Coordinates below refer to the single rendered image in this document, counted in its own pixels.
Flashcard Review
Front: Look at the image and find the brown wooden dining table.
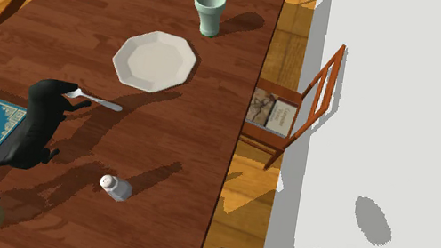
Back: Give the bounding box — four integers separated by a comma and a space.
0, 0, 290, 248

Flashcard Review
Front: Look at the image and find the pale book with picture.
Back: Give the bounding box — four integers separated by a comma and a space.
244, 85, 302, 140

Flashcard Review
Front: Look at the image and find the white octagonal plate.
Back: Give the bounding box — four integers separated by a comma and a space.
108, 24, 202, 100

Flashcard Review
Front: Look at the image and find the pale green cup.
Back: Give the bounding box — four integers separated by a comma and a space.
188, 0, 229, 41

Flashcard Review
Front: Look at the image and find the white salt shaker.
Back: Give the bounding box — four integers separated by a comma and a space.
96, 172, 136, 206

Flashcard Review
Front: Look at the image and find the silver fork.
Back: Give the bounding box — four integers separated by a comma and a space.
61, 84, 127, 114

